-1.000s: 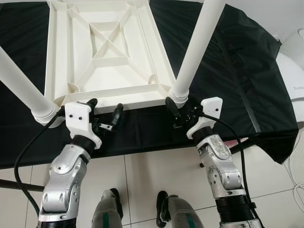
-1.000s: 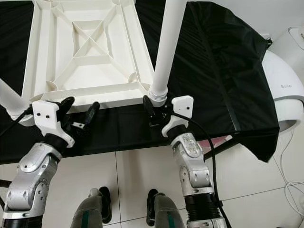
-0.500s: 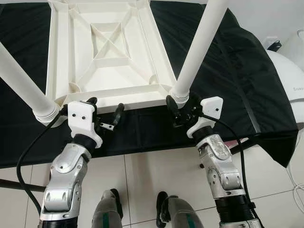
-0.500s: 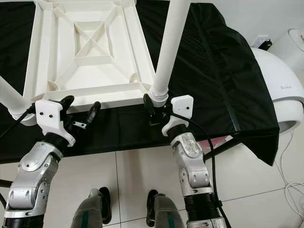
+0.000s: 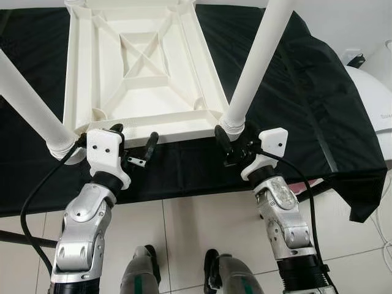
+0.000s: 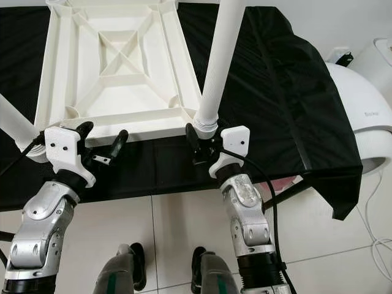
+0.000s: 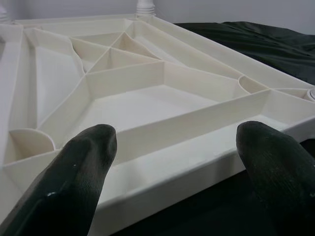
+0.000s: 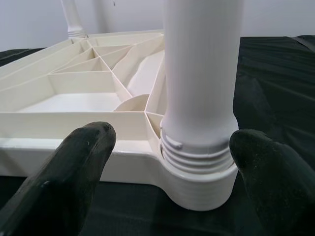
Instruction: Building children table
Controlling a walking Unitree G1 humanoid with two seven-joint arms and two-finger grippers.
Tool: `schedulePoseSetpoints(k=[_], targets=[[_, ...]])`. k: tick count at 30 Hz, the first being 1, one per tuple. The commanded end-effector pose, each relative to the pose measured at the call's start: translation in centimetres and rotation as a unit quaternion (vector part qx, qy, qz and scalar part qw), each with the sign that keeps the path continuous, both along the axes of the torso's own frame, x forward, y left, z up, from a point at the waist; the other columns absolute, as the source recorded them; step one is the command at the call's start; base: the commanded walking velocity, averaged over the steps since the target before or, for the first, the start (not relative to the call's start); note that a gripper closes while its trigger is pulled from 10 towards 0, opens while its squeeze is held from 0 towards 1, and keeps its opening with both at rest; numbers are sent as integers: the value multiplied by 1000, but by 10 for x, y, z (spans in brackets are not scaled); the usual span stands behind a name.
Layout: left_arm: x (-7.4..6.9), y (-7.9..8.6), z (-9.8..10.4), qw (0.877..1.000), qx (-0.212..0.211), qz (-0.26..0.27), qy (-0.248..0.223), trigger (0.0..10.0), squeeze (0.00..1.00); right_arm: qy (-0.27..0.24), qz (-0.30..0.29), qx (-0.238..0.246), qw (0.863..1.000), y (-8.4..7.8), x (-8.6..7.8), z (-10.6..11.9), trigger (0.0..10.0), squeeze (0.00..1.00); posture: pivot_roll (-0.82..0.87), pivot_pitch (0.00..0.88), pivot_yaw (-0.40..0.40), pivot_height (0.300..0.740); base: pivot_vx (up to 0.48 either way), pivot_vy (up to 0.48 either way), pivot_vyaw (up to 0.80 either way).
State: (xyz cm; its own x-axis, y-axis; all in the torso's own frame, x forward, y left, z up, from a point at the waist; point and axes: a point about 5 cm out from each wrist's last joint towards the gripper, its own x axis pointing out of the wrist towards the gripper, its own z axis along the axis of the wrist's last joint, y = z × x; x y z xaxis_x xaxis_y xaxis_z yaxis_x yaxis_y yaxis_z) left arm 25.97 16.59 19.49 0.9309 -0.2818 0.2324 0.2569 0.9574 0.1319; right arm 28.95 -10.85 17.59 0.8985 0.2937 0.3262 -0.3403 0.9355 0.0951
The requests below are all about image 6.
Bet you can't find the white plastic table top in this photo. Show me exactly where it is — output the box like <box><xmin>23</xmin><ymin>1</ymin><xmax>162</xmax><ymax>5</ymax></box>
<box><xmin>34</xmin><ymin>0</ymin><xmax>206</xmax><ymax>148</ymax></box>

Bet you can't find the black tablecloth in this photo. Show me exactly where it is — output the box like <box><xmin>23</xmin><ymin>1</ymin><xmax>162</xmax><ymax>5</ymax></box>
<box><xmin>0</xmin><ymin>3</ymin><xmax>363</xmax><ymax>221</ymax></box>

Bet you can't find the grey robot right leg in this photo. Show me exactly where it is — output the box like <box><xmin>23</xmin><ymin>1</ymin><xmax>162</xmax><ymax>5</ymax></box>
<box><xmin>192</xmin><ymin>246</ymin><xmax>239</xmax><ymax>294</ymax></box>

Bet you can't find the white round appliance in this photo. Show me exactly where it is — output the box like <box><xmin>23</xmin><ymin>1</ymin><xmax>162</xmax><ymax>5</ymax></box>
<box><xmin>325</xmin><ymin>61</ymin><xmax>392</xmax><ymax>175</ymax></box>

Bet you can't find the white rounded plastic container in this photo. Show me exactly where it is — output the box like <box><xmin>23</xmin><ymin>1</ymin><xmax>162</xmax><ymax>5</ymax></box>
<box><xmin>352</xmin><ymin>38</ymin><xmax>392</xmax><ymax>92</ymax></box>

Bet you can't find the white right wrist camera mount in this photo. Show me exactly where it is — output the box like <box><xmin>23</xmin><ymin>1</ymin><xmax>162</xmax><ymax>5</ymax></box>
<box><xmin>208</xmin><ymin>126</ymin><xmax>251</xmax><ymax>178</ymax></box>

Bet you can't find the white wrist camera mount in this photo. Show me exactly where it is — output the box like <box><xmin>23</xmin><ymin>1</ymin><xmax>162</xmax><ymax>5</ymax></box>
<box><xmin>208</xmin><ymin>126</ymin><xmax>251</xmax><ymax>178</ymax></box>
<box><xmin>44</xmin><ymin>126</ymin><xmax>97</xmax><ymax>187</ymax></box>

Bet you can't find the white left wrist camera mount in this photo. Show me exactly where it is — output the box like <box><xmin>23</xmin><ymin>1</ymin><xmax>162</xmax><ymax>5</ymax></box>
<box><xmin>44</xmin><ymin>126</ymin><xmax>97</xmax><ymax>187</ymax></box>

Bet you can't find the white floor cable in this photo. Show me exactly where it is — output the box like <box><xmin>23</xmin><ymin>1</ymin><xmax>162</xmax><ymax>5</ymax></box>
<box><xmin>364</xmin><ymin>184</ymin><xmax>392</xmax><ymax>270</ymax></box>

